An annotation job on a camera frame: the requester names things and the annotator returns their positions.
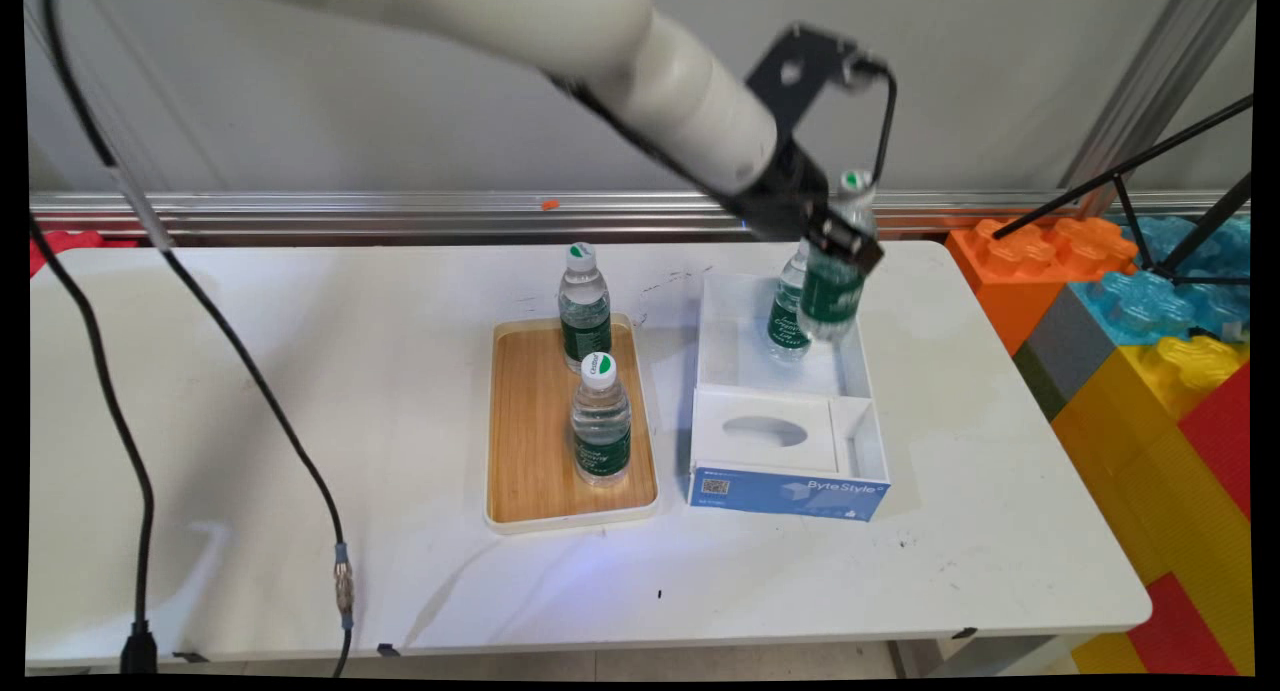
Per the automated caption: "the black tripod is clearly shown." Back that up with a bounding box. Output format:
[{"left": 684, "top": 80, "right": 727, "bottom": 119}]
[{"left": 990, "top": 94, "right": 1256, "bottom": 288}]

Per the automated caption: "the aluminium rail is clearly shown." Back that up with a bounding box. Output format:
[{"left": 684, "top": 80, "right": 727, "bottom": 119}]
[{"left": 30, "top": 189, "right": 1251, "bottom": 240}]

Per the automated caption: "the white acrylic organizer box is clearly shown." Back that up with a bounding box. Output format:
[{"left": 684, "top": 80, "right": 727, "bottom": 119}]
[{"left": 690, "top": 271, "right": 891, "bottom": 484}]

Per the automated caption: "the yellow building block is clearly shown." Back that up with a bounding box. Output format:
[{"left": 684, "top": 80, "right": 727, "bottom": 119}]
[{"left": 1050, "top": 334, "right": 1252, "bottom": 672}]

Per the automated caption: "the red block behind table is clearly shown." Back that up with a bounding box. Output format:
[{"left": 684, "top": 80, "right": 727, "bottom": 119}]
[{"left": 30, "top": 229, "right": 107, "bottom": 278}]

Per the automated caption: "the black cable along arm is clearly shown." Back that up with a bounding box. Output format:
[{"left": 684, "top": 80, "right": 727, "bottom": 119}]
[{"left": 545, "top": 71, "right": 753, "bottom": 224}]

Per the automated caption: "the orange toy building block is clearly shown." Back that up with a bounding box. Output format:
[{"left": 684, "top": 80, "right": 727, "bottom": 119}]
[{"left": 945, "top": 218, "right": 1141, "bottom": 357}]

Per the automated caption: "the grey building block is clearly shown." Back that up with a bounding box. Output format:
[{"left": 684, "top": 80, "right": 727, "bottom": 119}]
[{"left": 1025, "top": 286, "right": 1123, "bottom": 404}]

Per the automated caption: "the aluminium frame post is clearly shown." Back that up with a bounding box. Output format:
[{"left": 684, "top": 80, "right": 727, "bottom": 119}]
[{"left": 1060, "top": 0, "right": 1257, "bottom": 218}]

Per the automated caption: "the black cable with metal connector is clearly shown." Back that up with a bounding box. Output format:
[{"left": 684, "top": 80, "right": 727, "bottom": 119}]
[{"left": 40, "top": 0, "right": 357, "bottom": 678}]

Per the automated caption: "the green-label water bottle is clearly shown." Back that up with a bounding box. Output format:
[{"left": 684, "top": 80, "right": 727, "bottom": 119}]
[
  {"left": 558, "top": 242, "right": 613, "bottom": 374},
  {"left": 570, "top": 352, "right": 633, "bottom": 488},
  {"left": 798, "top": 169, "right": 879, "bottom": 344},
  {"left": 767, "top": 239, "right": 813, "bottom": 362}
]

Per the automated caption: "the blue tissue box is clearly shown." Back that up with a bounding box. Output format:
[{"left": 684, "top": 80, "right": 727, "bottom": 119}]
[{"left": 688, "top": 388, "right": 891, "bottom": 523}]

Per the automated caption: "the wooden tray with white rim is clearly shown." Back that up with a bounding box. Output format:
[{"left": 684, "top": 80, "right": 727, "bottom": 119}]
[{"left": 484, "top": 314, "right": 660, "bottom": 535}]

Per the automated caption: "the black cable with plug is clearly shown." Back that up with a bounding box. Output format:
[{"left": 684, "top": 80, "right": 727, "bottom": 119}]
[{"left": 30, "top": 219, "right": 159, "bottom": 677}]

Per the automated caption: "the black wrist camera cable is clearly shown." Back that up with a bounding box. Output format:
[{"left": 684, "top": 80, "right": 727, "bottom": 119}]
[{"left": 872, "top": 63, "right": 899, "bottom": 187}]

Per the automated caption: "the red building block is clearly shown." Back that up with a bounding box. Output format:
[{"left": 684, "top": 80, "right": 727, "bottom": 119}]
[
  {"left": 1128, "top": 571, "right": 1239, "bottom": 677},
  {"left": 1178, "top": 364, "right": 1252, "bottom": 520}
]

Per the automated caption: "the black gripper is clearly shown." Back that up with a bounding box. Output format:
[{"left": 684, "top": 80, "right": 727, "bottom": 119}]
[{"left": 733, "top": 134, "right": 887, "bottom": 273}]

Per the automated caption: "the translucent blue building block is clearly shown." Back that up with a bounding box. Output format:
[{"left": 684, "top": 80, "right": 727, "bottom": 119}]
[{"left": 1070, "top": 215, "right": 1252, "bottom": 348}]

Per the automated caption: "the dark green building block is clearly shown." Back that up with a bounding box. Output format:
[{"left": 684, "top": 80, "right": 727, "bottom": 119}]
[{"left": 1012, "top": 341, "right": 1067, "bottom": 422}]

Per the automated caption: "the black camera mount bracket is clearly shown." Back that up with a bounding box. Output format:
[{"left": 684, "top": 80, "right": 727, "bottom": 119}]
[{"left": 744, "top": 24, "right": 891, "bottom": 134}]

